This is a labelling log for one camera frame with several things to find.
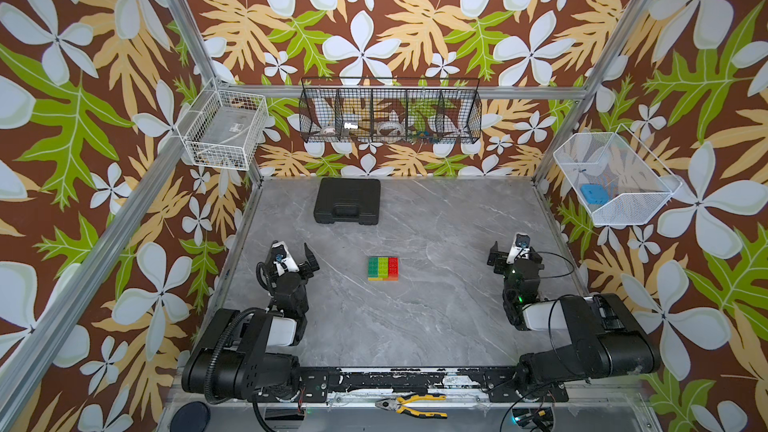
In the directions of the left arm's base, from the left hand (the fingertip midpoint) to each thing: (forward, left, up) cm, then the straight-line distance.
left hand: (290, 247), depth 87 cm
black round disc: (-40, +17, -8) cm, 44 cm away
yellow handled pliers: (-38, -31, -10) cm, 50 cm away
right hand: (+3, -67, -2) cm, 67 cm away
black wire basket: (+42, -24, +19) cm, 52 cm away
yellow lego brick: (-1, -27, -9) cm, 29 cm away
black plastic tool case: (+25, -14, -7) cm, 29 cm away
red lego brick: (-2, -31, -8) cm, 32 cm away
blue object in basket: (+9, -86, +15) cm, 87 cm away
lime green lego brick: (-4, -28, -9) cm, 29 cm away
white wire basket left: (+27, +19, +22) cm, 40 cm away
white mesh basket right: (+14, -92, +16) cm, 95 cm away
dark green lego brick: (-1, -24, -9) cm, 26 cm away
